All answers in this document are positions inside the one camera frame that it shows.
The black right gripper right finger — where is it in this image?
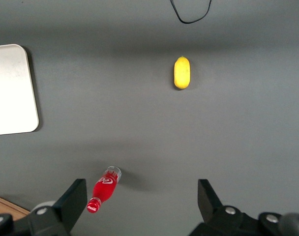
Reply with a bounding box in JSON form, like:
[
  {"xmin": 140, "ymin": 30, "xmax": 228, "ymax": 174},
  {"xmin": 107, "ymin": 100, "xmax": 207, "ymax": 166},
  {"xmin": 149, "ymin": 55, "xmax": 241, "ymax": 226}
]
[{"xmin": 188, "ymin": 179, "xmax": 263, "ymax": 236}]

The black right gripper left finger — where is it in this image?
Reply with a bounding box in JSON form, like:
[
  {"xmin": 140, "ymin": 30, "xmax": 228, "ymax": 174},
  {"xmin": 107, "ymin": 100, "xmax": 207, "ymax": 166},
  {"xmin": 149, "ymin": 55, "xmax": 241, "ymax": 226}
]
[{"xmin": 29, "ymin": 178, "xmax": 88, "ymax": 236}]

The beige rectangular tray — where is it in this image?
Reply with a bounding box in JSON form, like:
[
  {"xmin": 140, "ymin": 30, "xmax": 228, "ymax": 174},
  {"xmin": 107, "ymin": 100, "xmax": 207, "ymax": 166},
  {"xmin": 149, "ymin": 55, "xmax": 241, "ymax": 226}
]
[{"xmin": 0, "ymin": 43, "xmax": 40, "ymax": 136}]

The red cola bottle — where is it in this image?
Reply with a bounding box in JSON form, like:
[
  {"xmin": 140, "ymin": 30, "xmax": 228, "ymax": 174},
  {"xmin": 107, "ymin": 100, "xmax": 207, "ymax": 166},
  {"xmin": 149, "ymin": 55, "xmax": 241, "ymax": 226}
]
[{"xmin": 87, "ymin": 166, "xmax": 122, "ymax": 214}]

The wooden two-drawer cabinet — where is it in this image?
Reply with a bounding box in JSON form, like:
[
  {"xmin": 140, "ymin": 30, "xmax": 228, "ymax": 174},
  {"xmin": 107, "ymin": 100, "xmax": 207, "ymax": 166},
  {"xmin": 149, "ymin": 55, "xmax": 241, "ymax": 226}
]
[{"xmin": 0, "ymin": 193, "xmax": 28, "ymax": 218}]

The yellow lemon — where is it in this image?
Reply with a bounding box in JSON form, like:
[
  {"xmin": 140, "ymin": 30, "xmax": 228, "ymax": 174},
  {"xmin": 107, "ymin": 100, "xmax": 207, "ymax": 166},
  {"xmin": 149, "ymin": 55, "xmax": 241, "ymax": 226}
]
[{"xmin": 173, "ymin": 56, "xmax": 191, "ymax": 90}]

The black looped table cable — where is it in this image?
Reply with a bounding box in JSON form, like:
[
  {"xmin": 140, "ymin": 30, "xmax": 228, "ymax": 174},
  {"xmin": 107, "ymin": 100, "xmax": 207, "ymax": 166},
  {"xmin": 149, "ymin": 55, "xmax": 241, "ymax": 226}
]
[{"xmin": 169, "ymin": 0, "xmax": 213, "ymax": 25}]

